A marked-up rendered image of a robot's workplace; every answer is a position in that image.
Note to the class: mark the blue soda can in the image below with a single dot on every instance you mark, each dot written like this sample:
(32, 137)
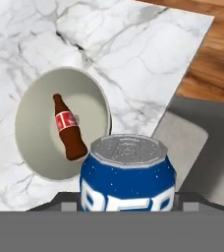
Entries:
(127, 174)

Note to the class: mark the white bowl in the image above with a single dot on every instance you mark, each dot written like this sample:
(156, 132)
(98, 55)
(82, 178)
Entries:
(38, 131)

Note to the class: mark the grey stool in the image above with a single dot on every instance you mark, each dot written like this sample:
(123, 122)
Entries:
(199, 147)

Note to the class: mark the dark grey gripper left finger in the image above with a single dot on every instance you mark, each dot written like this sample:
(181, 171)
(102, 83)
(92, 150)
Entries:
(65, 201)

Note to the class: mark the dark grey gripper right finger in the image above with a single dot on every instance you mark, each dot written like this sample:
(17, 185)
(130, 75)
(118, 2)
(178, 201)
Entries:
(191, 201)

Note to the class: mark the brown soda bottle red label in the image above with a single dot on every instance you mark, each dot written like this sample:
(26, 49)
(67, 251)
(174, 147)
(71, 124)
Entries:
(69, 131)

